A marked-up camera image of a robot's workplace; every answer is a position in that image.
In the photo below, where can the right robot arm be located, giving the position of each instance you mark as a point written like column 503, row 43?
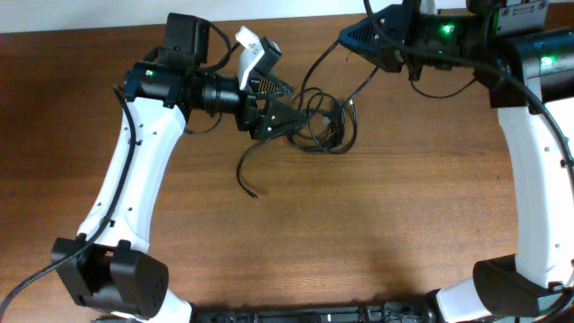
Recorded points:
column 528, row 72

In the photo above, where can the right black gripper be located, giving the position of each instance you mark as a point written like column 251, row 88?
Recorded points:
column 388, row 56

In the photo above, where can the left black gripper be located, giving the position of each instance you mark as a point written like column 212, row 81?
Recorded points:
column 246, row 120

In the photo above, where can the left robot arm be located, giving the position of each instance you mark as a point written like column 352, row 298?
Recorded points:
column 106, row 266

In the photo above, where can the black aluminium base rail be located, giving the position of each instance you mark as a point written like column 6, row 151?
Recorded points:
column 314, row 314

